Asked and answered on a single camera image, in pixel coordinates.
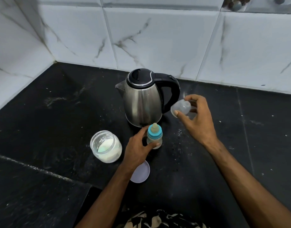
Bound person's left hand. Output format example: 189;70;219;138
120;125;161;174

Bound person's right hand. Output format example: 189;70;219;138
173;94;219;149

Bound white jar lid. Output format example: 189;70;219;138
130;160;150;184

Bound glass jar of white powder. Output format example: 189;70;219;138
90;130;123;163

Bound clear dome bottle cap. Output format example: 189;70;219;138
170;99;192;117

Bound teal bottle nipple ring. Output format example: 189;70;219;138
147;123;163;142

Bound small teal measuring scoop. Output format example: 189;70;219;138
97;143;113;153

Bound steel electric kettle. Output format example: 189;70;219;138
115;68;181;128

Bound person's left forearm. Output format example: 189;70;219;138
74;165;134;228

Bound person's right forearm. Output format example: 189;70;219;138
207;139;291;228

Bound leaf patterned shorts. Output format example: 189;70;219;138
117;209;207;228

